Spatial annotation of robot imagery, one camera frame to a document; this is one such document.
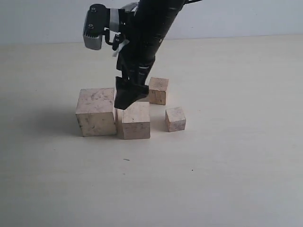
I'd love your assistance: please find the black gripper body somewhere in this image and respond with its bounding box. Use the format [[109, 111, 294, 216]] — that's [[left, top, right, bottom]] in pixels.
[[116, 14, 166, 86]]

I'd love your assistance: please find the third largest wooden cube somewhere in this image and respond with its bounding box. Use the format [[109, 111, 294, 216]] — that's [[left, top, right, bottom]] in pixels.
[[147, 77, 169, 105]]

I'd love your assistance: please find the second largest wooden cube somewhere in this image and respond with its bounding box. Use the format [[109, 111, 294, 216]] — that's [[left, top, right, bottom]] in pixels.
[[115, 102, 151, 140]]

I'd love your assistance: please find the smallest wooden cube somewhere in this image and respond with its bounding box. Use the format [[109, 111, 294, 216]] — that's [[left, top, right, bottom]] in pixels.
[[165, 107, 186, 132]]

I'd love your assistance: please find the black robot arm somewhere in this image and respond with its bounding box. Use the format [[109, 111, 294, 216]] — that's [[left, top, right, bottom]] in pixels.
[[112, 0, 191, 110]]

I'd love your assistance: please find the black and grey wrist camera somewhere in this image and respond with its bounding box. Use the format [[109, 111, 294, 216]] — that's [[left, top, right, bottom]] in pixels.
[[83, 4, 125, 50]]

